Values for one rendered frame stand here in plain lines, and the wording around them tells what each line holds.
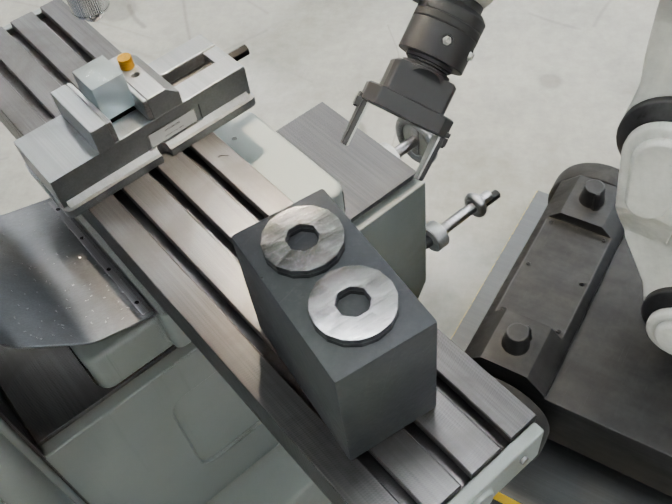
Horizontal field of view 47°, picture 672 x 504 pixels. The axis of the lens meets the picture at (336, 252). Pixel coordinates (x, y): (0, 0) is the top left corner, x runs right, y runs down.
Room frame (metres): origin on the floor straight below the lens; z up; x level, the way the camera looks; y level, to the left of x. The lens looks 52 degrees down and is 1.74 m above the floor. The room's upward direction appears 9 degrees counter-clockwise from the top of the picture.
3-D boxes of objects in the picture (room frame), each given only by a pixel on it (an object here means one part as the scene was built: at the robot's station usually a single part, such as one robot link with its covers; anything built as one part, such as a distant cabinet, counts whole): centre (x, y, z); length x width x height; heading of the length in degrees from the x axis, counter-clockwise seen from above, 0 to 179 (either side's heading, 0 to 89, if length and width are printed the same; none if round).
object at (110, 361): (0.85, 0.25, 0.77); 0.50 x 0.35 x 0.12; 123
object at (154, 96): (0.96, 0.25, 1.00); 0.12 x 0.06 x 0.04; 34
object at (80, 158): (0.94, 0.27, 0.96); 0.35 x 0.15 x 0.11; 124
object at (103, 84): (0.93, 0.30, 1.02); 0.06 x 0.05 x 0.06; 34
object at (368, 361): (0.47, 0.01, 1.01); 0.22 x 0.12 x 0.20; 25
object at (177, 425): (0.86, 0.23, 0.41); 0.80 x 0.30 x 0.60; 123
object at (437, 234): (1.02, -0.27, 0.49); 0.22 x 0.06 x 0.06; 123
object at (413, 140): (1.12, -0.17, 0.61); 0.16 x 0.12 x 0.12; 123
